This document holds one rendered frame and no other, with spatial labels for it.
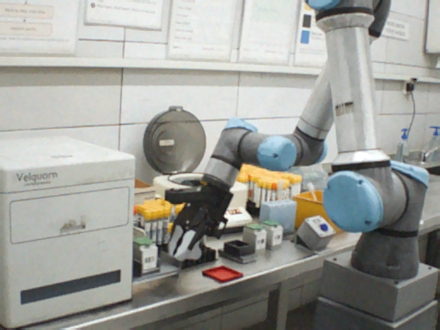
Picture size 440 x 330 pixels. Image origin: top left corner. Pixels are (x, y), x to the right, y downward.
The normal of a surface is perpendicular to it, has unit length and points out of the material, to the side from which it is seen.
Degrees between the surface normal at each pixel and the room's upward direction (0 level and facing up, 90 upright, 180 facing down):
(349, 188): 96
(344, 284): 90
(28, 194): 90
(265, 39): 94
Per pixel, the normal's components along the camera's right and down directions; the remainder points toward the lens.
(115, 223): 0.70, 0.18
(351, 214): -0.69, 0.18
